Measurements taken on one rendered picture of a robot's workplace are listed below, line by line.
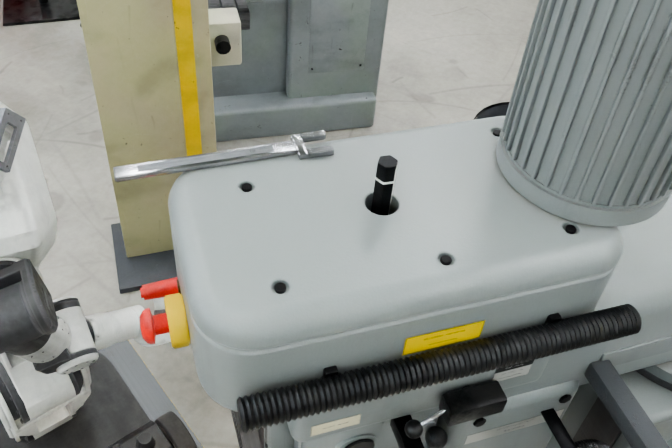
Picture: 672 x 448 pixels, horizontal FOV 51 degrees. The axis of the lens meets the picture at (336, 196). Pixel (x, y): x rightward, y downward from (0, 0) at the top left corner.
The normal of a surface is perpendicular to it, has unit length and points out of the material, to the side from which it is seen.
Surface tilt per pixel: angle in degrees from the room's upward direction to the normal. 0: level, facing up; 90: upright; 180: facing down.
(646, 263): 0
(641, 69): 90
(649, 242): 0
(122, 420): 0
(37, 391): 60
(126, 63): 90
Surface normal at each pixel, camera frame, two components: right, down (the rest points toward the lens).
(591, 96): -0.58, 0.53
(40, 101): 0.07, -0.73
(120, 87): 0.30, 0.67
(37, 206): 0.89, -0.36
